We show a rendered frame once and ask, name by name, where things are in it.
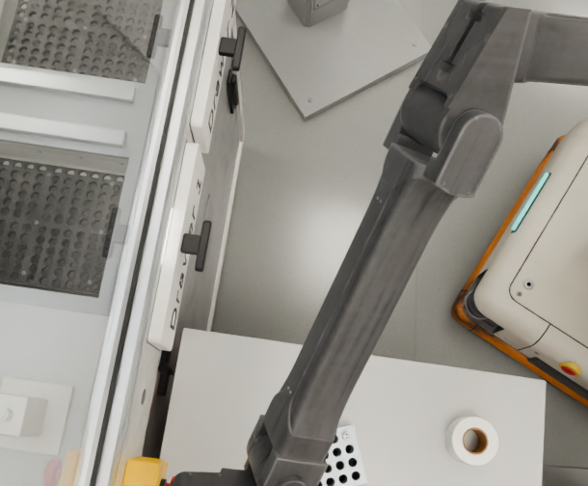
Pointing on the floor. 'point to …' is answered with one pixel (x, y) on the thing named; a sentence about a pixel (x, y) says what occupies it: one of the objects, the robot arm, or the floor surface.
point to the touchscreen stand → (332, 45)
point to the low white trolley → (354, 414)
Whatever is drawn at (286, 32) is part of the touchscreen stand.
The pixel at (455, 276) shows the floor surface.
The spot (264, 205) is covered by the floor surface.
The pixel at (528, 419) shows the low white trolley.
